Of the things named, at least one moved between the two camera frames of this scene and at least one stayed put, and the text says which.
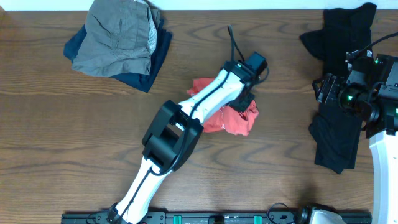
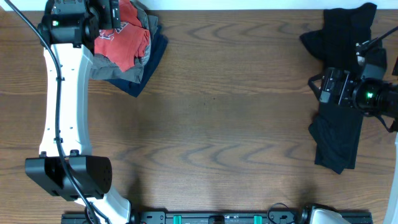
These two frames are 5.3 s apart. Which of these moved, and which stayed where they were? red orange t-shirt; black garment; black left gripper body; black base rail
Moved: black left gripper body; red orange t-shirt
Stayed: black garment; black base rail
